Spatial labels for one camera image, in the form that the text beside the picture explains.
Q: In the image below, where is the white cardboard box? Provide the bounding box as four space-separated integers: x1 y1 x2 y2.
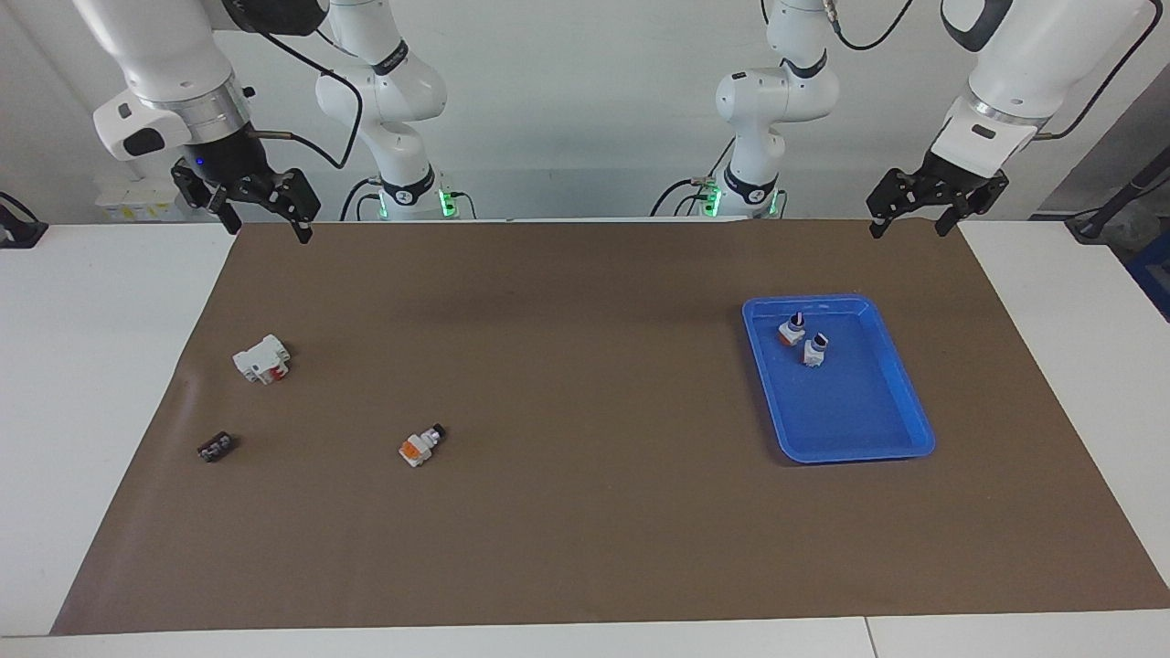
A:
96 178 197 223

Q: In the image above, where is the blue plastic tray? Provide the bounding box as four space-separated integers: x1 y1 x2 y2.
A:
741 293 937 465

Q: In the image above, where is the blue crate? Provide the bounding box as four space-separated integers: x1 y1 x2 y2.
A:
1126 233 1170 321

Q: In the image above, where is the black stand pole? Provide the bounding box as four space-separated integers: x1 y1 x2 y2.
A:
1065 146 1170 243

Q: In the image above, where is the white red circuit breaker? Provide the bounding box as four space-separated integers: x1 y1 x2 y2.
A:
232 334 293 386

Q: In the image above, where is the black base cable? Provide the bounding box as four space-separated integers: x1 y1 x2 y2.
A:
651 137 737 218
340 176 380 222

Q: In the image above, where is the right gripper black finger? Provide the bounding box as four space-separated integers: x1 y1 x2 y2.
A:
172 160 243 234
265 169 321 243

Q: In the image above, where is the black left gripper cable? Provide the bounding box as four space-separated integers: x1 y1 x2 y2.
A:
827 0 1166 143

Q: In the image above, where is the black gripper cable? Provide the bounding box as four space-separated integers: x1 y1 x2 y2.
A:
827 0 1166 143
239 27 365 171

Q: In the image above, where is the brown table mat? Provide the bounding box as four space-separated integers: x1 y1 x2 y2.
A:
50 218 1170 636

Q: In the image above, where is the black table clamp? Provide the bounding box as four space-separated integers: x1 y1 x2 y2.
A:
0 192 48 249

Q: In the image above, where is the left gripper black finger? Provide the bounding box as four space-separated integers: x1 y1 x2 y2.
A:
867 169 929 239
937 175 1009 237

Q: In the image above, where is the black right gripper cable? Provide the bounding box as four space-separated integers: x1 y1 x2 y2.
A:
239 27 365 171

